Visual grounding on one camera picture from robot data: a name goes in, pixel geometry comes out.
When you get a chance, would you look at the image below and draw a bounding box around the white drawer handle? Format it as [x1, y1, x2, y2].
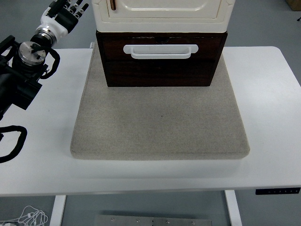
[123, 44, 199, 60]

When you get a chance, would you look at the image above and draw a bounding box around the cardboard box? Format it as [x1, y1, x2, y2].
[286, 0, 301, 11]

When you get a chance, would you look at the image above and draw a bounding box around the dark wooden drawer housing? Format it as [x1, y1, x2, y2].
[95, 30, 229, 88]

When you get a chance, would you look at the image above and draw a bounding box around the black table control panel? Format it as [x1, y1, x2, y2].
[255, 187, 301, 195]

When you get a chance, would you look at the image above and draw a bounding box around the dark wooden drawer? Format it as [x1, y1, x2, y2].
[96, 35, 227, 88]

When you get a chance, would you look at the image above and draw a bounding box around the grey felt mat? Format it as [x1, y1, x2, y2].
[70, 46, 251, 161]

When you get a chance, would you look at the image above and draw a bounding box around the white cable bundle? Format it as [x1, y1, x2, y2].
[0, 205, 49, 226]

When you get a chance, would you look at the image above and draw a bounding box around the white table leg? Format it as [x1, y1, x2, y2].
[49, 195, 67, 226]
[224, 190, 243, 226]

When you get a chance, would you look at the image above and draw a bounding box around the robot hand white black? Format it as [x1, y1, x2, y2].
[40, 0, 89, 38]

